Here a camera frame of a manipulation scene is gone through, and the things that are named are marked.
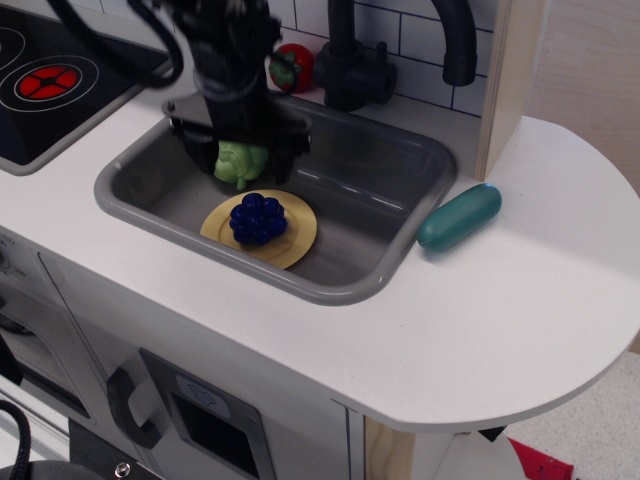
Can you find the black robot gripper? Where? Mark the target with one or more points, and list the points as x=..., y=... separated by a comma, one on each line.
x=255, y=117

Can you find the green toy lettuce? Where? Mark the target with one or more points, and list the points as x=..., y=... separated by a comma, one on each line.
x=239, y=163

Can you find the grey plastic sink basin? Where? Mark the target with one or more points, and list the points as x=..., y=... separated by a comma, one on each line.
x=369, y=186

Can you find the teal toy cucumber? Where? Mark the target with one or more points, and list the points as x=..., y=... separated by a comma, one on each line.
x=459, y=218

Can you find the black toy stove top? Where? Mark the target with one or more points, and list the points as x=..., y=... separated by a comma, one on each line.
x=54, y=90

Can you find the black toy faucet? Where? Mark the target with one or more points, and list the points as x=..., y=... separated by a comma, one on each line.
x=350, y=79

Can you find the black oven door handle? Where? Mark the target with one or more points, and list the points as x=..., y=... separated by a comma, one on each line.
x=120, y=389

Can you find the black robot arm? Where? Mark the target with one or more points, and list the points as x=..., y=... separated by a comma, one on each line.
x=229, y=42

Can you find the yellow toy plate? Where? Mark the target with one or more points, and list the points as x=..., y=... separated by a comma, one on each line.
x=282, y=252

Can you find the grey oven door window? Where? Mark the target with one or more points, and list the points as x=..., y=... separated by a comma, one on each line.
x=29, y=363

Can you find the wooden side panel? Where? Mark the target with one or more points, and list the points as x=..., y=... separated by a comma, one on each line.
x=515, y=46

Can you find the blue toy blueberries cluster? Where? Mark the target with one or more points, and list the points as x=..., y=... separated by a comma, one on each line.
x=257, y=220

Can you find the grey dishwasher panel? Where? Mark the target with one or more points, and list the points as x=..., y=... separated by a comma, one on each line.
x=218, y=424

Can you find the red object on floor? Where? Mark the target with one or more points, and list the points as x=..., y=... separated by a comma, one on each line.
x=538, y=465

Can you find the red toy strawberry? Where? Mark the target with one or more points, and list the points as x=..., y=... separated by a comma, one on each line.
x=291, y=68

